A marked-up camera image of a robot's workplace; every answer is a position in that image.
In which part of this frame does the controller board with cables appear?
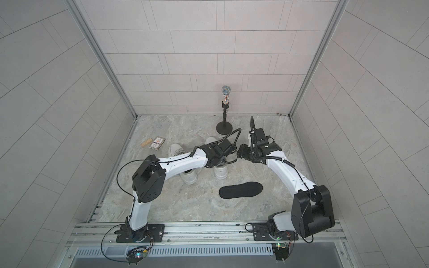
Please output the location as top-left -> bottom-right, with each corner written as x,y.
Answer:
271,240 -> 294,262
100,224 -> 155,266

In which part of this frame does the black insole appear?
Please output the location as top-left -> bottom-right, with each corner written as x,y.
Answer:
219,182 -> 263,199

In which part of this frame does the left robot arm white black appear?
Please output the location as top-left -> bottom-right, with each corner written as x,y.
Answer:
123,138 -> 237,233

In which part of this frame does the small printed card box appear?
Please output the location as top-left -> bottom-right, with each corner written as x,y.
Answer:
150,137 -> 165,151

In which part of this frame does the aluminium mounting rail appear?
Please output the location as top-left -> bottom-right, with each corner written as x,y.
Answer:
66,219 -> 347,249

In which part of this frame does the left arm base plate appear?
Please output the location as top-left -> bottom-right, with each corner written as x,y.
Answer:
114,223 -> 165,243

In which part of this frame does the right controller board with cables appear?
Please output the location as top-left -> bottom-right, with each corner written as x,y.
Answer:
271,240 -> 294,262

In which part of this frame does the small wooden block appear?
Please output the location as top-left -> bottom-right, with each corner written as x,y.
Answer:
141,138 -> 153,147

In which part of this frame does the white sneaker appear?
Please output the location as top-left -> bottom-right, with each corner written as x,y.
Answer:
168,144 -> 197,185
206,137 -> 228,180

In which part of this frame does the black stand with microphone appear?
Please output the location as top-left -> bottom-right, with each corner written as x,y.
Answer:
216,86 -> 232,135

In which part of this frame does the left controller board with cables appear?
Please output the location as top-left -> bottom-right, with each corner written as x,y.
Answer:
100,224 -> 155,266

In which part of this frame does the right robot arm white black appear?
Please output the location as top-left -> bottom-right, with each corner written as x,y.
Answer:
238,122 -> 335,240

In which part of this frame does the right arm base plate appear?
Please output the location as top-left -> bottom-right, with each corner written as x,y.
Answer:
252,221 -> 298,241

